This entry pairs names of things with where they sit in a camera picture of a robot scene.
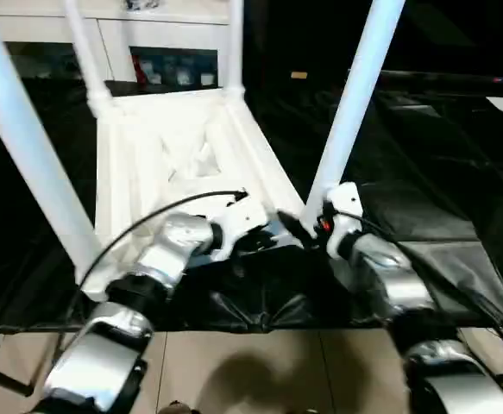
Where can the white plastic table leg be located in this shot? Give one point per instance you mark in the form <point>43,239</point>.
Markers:
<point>87,56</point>
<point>236,43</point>
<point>350,108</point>
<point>27,151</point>

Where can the white plastic table top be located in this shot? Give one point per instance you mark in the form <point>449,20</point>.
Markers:
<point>169,142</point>

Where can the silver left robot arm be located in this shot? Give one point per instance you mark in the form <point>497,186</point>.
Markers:
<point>177,241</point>

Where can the black glossy mat cloth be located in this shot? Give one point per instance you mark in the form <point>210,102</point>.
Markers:
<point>428,172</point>

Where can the small tan box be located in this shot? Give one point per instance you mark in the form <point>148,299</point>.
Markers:
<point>299,75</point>

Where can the white jar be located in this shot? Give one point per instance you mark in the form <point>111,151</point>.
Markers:
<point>207,79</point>

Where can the black monitor bar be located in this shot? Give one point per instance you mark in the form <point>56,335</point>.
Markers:
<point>454,81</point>

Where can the red bottle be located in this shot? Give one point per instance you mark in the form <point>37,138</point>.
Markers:
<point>138,69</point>

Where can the white glass door cabinet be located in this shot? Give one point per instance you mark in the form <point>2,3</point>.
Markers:
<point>113,26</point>

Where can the dark patterned bundle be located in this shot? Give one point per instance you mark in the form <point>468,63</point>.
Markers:
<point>142,3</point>

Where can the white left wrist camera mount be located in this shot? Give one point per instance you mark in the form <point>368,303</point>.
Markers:
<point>240,213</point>

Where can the black folding table frame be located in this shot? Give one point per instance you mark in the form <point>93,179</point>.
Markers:
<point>1,371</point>

